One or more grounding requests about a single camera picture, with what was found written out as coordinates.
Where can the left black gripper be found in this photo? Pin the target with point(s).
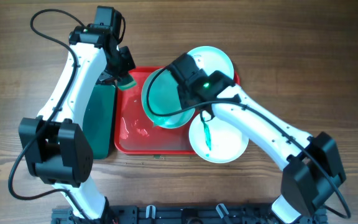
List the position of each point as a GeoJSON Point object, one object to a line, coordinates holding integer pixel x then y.
{"type": "Point", "coordinates": [130, 65]}

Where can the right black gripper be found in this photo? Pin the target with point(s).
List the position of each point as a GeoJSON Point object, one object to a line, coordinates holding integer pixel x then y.
{"type": "Point", "coordinates": [183, 93]}

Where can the green yellow sponge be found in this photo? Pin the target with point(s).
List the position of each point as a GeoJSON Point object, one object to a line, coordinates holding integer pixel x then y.
{"type": "Point", "coordinates": [125, 83]}

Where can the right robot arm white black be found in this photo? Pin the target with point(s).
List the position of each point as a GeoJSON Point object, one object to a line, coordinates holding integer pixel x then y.
{"type": "Point", "coordinates": [311, 165]}

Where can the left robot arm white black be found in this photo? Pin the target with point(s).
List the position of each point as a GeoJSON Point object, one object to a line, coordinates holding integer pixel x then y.
{"type": "Point", "coordinates": [55, 147]}

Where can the dark green tray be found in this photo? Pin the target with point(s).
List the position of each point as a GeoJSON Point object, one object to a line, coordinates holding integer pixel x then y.
{"type": "Point", "coordinates": [99, 119]}

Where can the red plastic tray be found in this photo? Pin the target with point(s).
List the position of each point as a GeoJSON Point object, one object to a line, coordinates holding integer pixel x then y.
{"type": "Point", "coordinates": [134, 133]}

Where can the white plate top right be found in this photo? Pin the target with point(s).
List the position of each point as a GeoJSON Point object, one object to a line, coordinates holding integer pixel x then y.
{"type": "Point", "coordinates": [211, 59]}

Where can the white plate bottom right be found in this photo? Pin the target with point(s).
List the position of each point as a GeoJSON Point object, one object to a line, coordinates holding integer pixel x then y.
{"type": "Point", "coordinates": [215, 140]}

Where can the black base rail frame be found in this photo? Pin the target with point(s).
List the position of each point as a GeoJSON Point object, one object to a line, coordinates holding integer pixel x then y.
{"type": "Point", "coordinates": [250, 213]}

